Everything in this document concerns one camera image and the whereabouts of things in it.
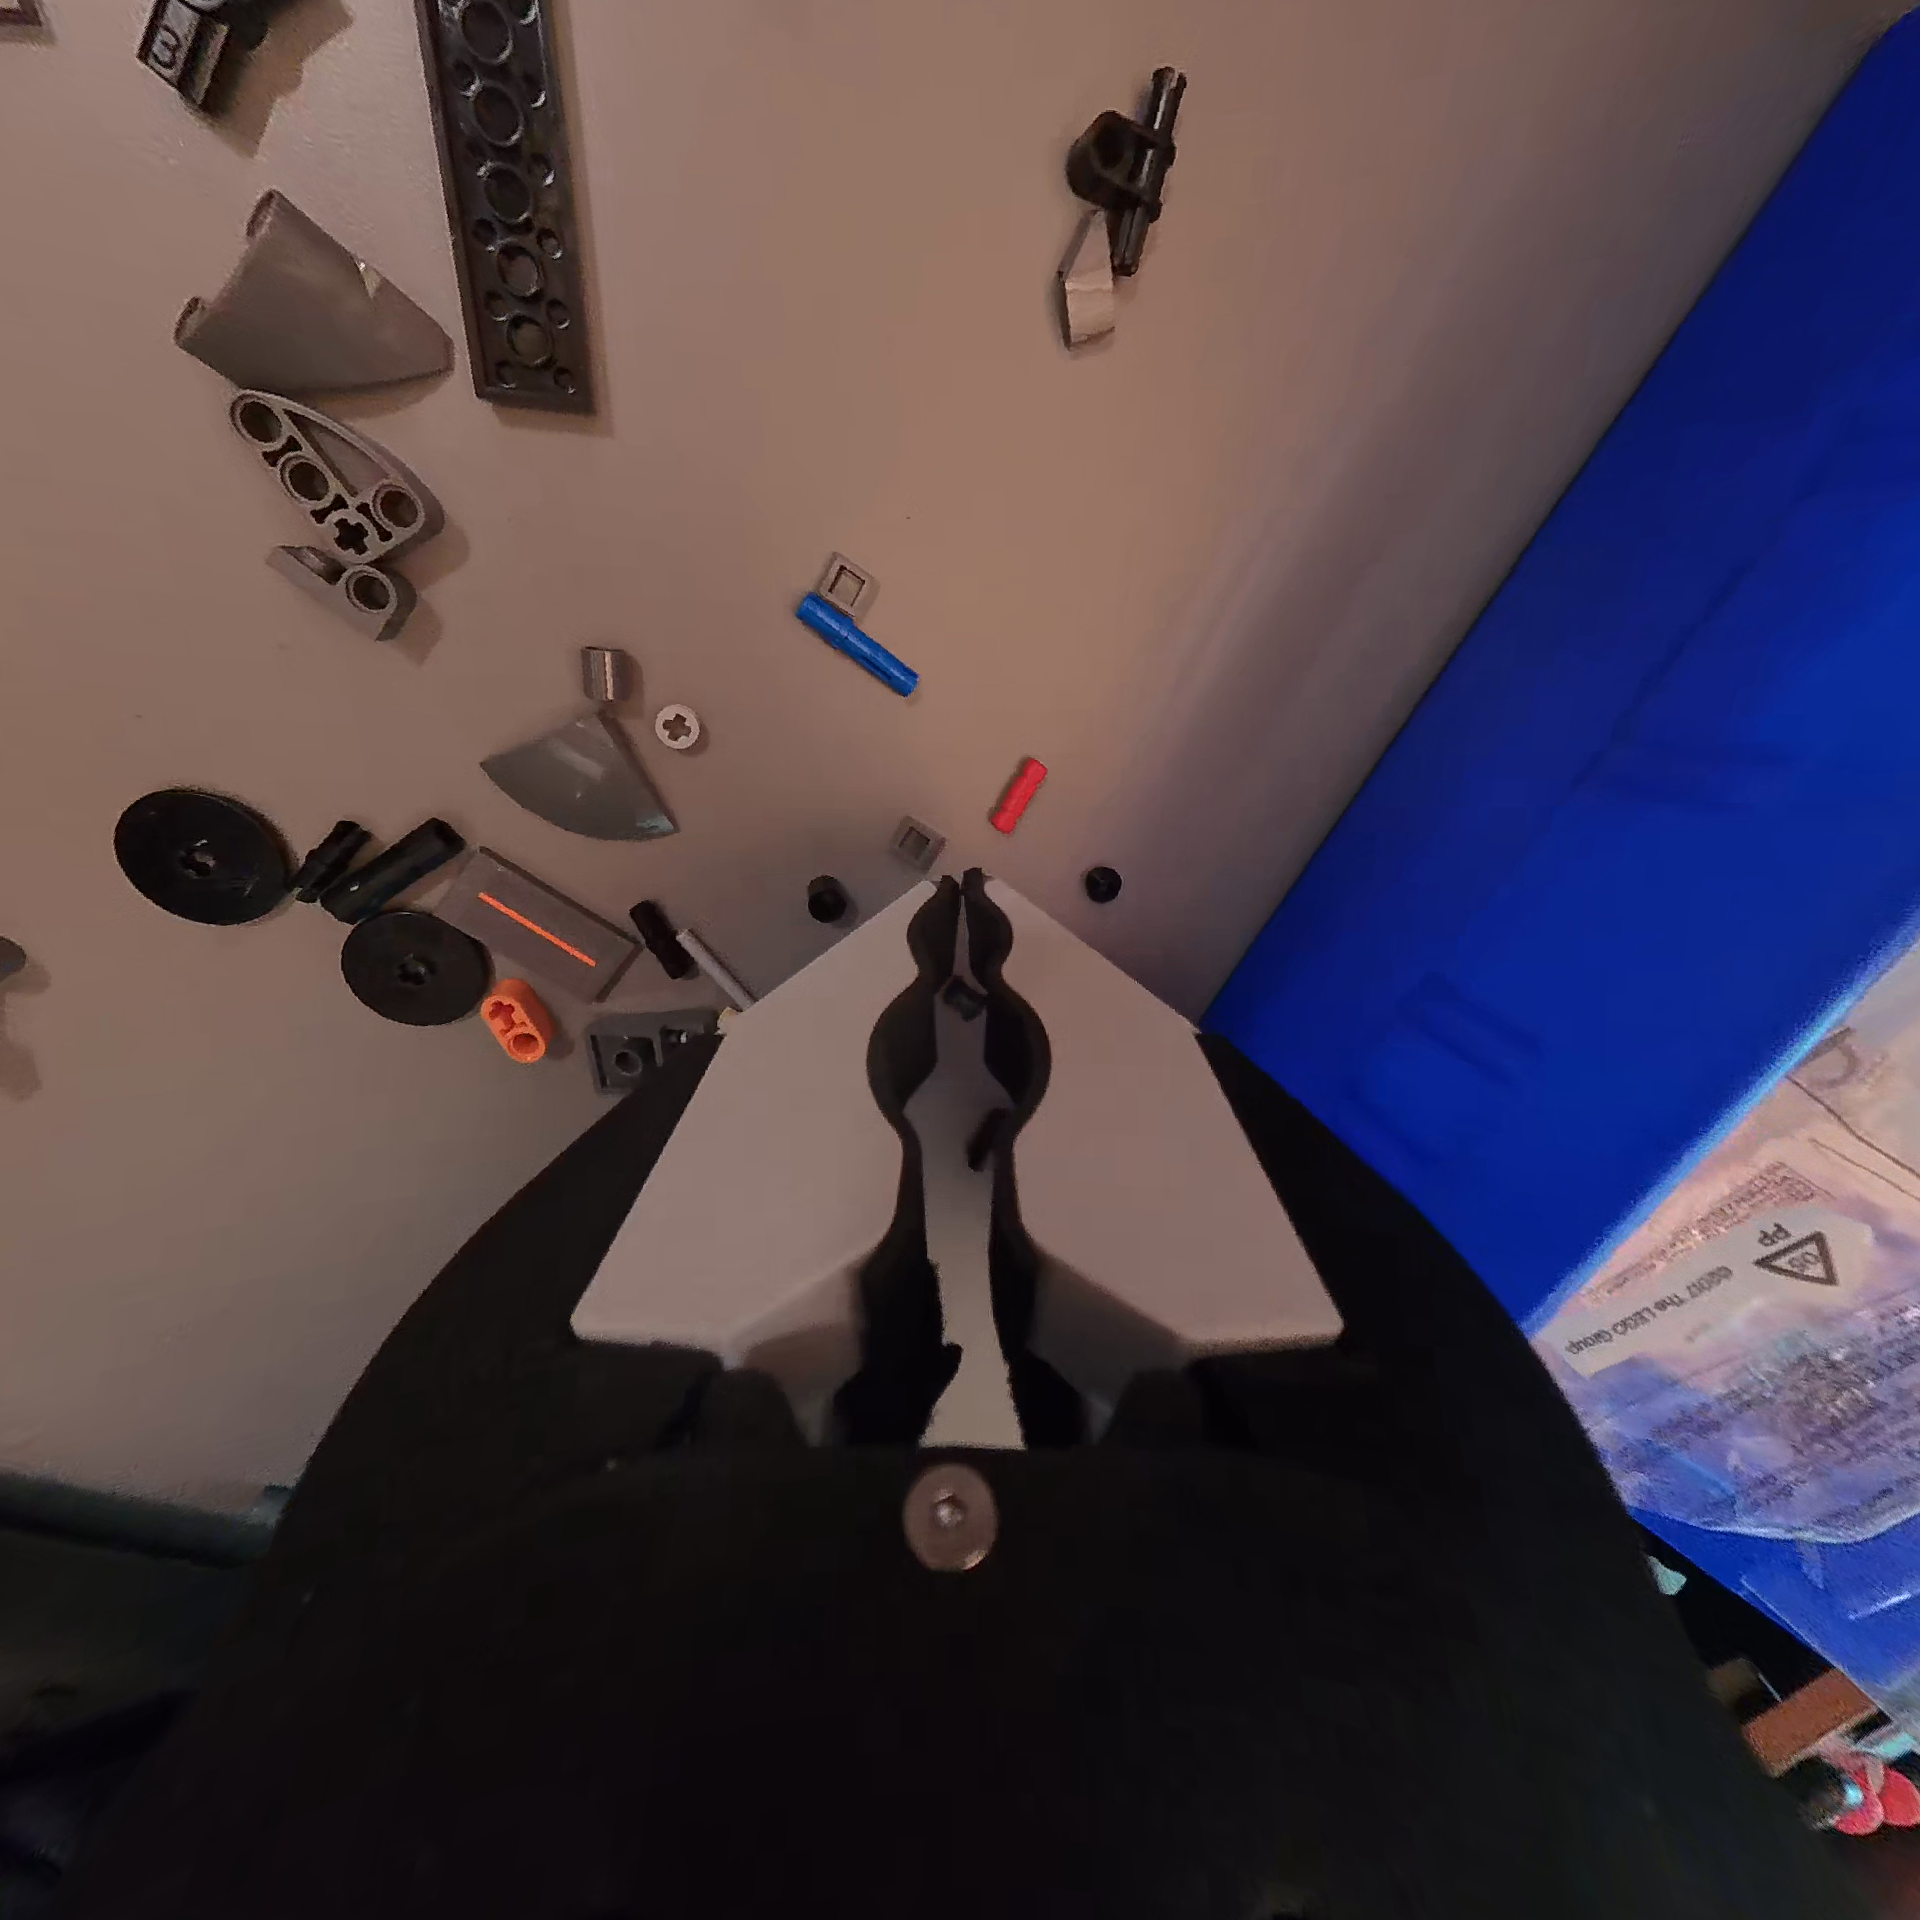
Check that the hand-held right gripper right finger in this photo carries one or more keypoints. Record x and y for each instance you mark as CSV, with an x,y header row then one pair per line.
x,y
1170,1201

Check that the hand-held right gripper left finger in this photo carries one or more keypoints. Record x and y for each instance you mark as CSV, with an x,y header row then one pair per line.
x,y
734,1201

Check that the thin black lego piece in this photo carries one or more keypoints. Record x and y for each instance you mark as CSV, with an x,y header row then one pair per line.
x,y
960,998

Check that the dark grey holed lego plate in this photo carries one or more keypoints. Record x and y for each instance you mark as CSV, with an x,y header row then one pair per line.
x,y
630,1053

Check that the orange lego connector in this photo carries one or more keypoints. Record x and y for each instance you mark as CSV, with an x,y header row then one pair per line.
x,y
519,1020

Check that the small round black lego piece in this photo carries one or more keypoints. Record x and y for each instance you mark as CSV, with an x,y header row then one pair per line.
x,y
829,899
1102,885

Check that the black lego disc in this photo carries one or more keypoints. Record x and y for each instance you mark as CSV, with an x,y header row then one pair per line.
x,y
417,970
202,858

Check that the small grey lego plate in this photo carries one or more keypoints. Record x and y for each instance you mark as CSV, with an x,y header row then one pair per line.
x,y
848,584
916,845

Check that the red lego pin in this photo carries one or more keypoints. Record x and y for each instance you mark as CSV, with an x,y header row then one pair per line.
x,y
1018,795

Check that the grey quarter-round lego panel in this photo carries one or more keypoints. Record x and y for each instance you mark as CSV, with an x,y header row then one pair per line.
x,y
593,781

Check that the small white lego pin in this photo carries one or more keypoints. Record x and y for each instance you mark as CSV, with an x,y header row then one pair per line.
x,y
680,728

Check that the small grey lego bush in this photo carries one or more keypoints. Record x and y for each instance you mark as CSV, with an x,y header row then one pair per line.
x,y
603,674

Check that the blue lego pin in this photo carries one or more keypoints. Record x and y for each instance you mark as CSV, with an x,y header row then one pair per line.
x,y
855,644

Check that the grey curved lego panel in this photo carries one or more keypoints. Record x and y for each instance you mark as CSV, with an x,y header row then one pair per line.
x,y
309,323

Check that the long dark lego plate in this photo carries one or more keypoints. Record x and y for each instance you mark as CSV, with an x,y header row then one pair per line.
x,y
511,211

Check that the black and grey lego assembly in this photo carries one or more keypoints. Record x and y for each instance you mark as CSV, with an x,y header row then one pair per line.
x,y
1118,158

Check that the black angled lego connector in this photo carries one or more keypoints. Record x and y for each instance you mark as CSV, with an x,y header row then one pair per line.
x,y
194,53

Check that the black pin with pale axle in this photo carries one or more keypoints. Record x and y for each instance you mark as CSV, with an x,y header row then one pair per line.
x,y
660,938

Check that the black assembly with orange mark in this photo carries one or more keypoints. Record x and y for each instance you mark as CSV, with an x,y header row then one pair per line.
x,y
393,871

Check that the blue plastic bin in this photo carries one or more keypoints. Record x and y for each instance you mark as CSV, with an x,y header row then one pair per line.
x,y
1575,751

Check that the clear plastic bag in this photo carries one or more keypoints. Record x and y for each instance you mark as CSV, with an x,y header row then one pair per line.
x,y
1770,1351

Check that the grey curved holed liftarm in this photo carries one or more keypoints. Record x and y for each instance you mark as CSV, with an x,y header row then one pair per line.
x,y
323,480

